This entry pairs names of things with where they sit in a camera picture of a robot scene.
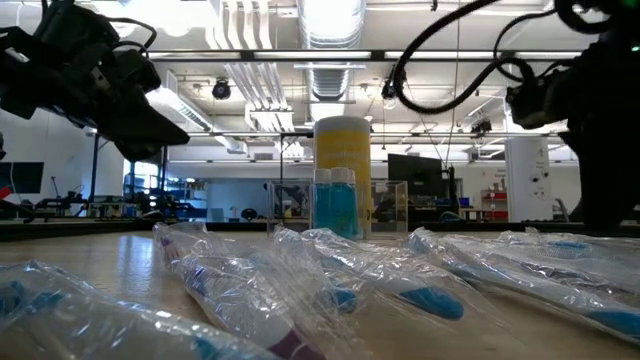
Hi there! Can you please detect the black overhead rig camera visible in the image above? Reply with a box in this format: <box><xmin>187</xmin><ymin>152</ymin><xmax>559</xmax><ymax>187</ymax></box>
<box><xmin>381</xmin><ymin>63</ymin><xmax>409</xmax><ymax>101</ymax></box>

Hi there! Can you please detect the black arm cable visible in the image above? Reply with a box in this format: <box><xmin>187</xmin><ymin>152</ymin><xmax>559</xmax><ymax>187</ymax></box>
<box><xmin>107</xmin><ymin>17</ymin><xmax>159</xmax><ymax>54</ymax></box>
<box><xmin>389</xmin><ymin>0</ymin><xmax>616</xmax><ymax>116</ymax></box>

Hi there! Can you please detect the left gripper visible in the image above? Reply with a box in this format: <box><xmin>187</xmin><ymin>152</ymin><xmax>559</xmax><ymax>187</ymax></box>
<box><xmin>0</xmin><ymin>9</ymin><xmax>190</xmax><ymax>162</ymax></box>

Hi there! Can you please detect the black ceiling camera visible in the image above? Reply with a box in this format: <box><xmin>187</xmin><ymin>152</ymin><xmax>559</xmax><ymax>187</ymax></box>
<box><xmin>211</xmin><ymin>78</ymin><xmax>233</xmax><ymax>101</ymax></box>
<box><xmin>469</xmin><ymin>118</ymin><xmax>494</xmax><ymax>137</ymax></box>

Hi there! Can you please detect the red storage shelf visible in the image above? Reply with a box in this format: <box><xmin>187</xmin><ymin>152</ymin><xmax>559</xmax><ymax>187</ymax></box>
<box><xmin>480</xmin><ymin>188</ymin><xmax>509</xmax><ymax>221</ymax></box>

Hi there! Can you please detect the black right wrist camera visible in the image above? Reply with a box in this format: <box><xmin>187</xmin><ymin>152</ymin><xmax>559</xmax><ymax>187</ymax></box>
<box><xmin>504</xmin><ymin>69</ymin><xmax>574</xmax><ymax>132</ymax></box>

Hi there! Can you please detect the clear acrylic organizer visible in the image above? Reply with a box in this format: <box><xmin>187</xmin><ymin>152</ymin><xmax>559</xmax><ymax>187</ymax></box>
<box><xmin>266</xmin><ymin>178</ymin><xmax>409</xmax><ymax>240</ymax></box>

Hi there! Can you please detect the silver ceiling air duct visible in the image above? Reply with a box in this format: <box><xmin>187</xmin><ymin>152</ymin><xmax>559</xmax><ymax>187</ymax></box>
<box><xmin>297</xmin><ymin>0</ymin><xmax>369</xmax><ymax>104</ymax></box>

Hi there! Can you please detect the black computer monitor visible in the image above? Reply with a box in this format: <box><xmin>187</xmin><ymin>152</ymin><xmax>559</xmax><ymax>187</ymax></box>
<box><xmin>0</xmin><ymin>161</ymin><xmax>45</xmax><ymax>195</ymax></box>
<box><xmin>387</xmin><ymin>153</ymin><xmax>446</xmax><ymax>199</ymax></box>

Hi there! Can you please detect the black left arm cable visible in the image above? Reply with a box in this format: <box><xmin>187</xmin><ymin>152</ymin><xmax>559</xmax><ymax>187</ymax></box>
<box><xmin>107</xmin><ymin>17</ymin><xmax>159</xmax><ymax>54</ymax></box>

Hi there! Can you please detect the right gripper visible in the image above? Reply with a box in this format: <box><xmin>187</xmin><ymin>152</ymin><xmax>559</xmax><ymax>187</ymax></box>
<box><xmin>559</xmin><ymin>39</ymin><xmax>640</xmax><ymax>230</ymax></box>

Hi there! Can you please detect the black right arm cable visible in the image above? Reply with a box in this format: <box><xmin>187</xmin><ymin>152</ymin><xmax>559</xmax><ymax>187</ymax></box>
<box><xmin>389</xmin><ymin>0</ymin><xmax>616</xmax><ymax>116</ymax></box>

